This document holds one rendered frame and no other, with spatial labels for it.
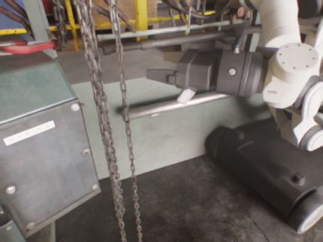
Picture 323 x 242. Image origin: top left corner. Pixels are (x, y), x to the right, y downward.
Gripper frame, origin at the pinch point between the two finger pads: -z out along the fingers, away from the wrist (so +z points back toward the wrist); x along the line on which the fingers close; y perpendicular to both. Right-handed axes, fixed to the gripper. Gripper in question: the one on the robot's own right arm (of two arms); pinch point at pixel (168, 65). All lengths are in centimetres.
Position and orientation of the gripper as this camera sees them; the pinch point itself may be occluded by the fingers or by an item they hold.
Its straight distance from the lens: 53.2
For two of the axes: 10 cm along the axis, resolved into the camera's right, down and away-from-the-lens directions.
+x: 3.3, -5.4, 7.7
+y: -0.1, -8.2, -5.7
